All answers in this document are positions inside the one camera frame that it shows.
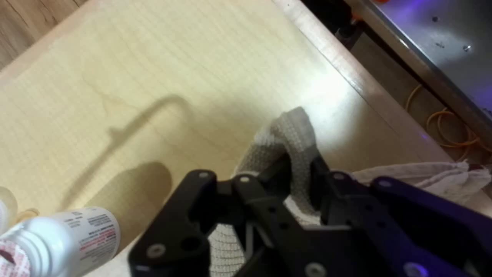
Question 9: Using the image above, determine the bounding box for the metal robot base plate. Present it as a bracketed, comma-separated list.
[352, 0, 492, 135]

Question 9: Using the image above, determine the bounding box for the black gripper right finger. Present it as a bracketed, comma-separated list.
[309, 154, 492, 277]

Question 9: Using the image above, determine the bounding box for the orange cable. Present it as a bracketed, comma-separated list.
[405, 83, 492, 162]

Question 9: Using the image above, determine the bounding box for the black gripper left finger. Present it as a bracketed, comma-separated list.
[127, 152, 304, 277]

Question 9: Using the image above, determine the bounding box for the white pill bottle red label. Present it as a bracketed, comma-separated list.
[0, 205, 123, 277]

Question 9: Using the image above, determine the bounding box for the white grey cloth towel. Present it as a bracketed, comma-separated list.
[207, 105, 492, 277]

